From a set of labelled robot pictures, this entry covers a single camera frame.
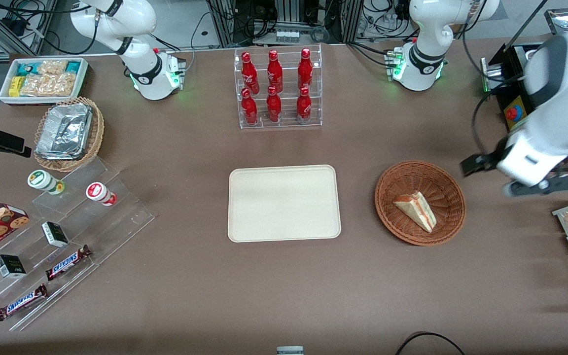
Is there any triangular sandwich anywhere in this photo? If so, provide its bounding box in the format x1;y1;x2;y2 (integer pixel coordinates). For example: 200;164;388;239
393;191;437;233

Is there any brown wicker basket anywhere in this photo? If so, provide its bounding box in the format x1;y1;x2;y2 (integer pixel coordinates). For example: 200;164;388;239
374;160;466;246

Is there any cream plastic tray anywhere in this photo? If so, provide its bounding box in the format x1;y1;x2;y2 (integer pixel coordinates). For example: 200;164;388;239
228;165;342;243

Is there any light wicker basket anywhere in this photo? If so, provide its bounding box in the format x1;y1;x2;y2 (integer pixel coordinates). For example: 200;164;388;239
34;97;105;173

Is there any aluminium foil tray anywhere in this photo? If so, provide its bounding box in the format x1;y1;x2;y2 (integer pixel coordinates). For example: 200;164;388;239
35;104;93;161

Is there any black food warmer machine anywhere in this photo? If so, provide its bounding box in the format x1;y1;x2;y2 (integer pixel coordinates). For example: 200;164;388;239
480;9;568;173

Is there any red cola bottle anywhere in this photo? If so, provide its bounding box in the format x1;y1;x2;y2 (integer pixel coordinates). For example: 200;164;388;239
298;48;314;91
266;86;282;123
267;50;284;93
241;52;260;95
296;87;312;122
241;88;258;126

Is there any clear acrylic bottle rack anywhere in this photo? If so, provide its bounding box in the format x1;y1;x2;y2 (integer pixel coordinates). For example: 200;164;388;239
234;44;323;130

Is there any clear acrylic step shelf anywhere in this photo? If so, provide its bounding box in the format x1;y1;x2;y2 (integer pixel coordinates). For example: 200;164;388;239
0;157;156;332

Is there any red lid drink bottle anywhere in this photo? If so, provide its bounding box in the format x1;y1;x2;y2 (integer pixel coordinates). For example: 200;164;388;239
86;182;118;207

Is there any Snickers chocolate bar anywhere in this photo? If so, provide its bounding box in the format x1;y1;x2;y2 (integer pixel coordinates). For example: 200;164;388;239
0;284;49;322
45;245;92;282

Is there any small black box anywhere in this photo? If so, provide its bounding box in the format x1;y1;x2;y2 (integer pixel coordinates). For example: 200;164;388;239
0;254;27;279
41;221;70;248

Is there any green lid drink bottle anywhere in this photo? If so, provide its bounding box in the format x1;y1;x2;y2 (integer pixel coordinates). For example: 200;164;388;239
27;170;66;195

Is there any clear rice cracker bag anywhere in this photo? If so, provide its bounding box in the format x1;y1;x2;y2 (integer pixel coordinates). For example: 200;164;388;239
37;60;68;76
20;73;78;97

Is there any white snack bin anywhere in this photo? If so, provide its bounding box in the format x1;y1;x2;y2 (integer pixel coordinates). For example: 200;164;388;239
0;58;89;106

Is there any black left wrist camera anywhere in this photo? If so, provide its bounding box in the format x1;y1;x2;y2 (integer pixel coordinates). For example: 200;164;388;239
460;148;509;178

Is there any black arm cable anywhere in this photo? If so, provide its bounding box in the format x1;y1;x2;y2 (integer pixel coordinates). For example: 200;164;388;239
470;73;527;159

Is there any black table cable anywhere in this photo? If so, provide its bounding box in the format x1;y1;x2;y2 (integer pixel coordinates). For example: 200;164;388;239
395;332;466;355

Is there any aluminium frame rack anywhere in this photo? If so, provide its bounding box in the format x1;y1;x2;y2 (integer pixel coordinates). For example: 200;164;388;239
207;0;364;48

